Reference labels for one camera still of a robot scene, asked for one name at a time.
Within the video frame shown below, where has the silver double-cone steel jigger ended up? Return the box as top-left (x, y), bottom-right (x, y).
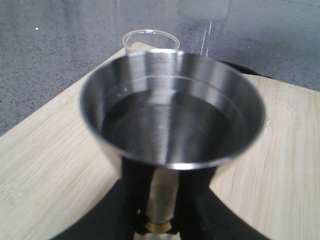
top-left (80, 49), bottom-right (266, 240)

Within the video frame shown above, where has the black board handle strap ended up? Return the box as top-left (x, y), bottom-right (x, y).
top-left (214, 59), bottom-right (273, 80)

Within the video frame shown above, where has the light wooden cutting board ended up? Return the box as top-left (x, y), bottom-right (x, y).
top-left (0, 76), bottom-right (320, 240)

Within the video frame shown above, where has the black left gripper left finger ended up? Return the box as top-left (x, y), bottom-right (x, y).
top-left (56, 159), bottom-right (141, 240)

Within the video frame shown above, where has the clear glass measuring beaker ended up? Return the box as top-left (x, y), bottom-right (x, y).
top-left (121, 29), bottom-right (181, 55)

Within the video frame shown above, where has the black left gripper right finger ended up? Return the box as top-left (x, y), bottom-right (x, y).
top-left (174, 167), bottom-right (267, 240)

